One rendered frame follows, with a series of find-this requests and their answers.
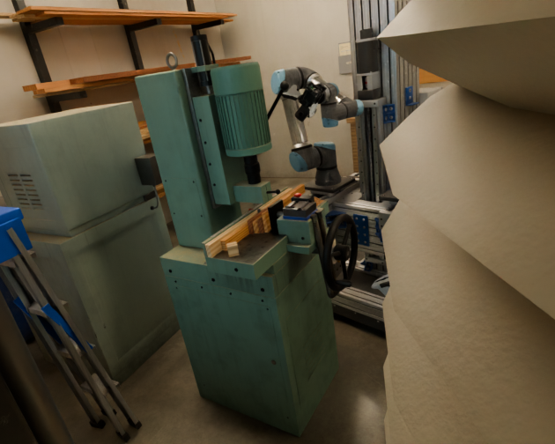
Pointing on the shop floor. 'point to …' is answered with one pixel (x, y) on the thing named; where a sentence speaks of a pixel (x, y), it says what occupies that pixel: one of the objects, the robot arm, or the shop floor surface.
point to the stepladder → (49, 314)
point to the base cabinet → (261, 346)
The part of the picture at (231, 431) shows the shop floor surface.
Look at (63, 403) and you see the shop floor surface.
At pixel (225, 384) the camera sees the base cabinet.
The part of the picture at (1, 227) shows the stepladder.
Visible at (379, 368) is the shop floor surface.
